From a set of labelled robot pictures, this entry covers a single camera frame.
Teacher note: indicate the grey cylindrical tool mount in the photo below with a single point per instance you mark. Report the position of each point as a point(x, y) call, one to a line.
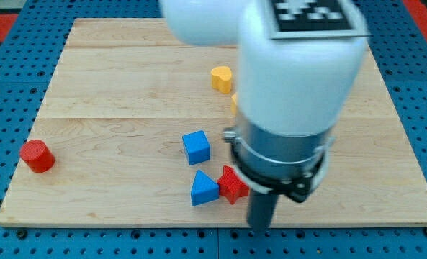
point(276, 164)

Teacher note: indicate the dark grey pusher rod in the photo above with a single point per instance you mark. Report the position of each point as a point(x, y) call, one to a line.
point(260, 210)

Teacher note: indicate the blue triangle block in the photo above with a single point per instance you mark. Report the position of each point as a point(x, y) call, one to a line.
point(204, 189)

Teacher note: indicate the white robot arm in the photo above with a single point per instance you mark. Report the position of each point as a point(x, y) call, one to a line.
point(297, 62)

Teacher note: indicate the yellow hexagon block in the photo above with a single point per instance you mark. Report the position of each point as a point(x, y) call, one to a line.
point(234, 104)

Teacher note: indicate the red star block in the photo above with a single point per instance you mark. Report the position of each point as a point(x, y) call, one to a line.
point(230, 186)

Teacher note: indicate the blue cube block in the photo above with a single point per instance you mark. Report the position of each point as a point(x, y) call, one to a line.
point(197, 147)

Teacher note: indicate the yellow heart block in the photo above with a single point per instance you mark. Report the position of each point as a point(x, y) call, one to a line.
point(221, 79)

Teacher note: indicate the black white fiducial marker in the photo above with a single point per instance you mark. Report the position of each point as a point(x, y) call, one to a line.
point(313, 19)

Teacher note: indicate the wooden board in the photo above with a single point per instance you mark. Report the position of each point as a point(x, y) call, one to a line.
point(123, 94)

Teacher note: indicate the red cylinder block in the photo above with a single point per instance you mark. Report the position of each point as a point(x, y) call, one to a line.
point(37, 156)

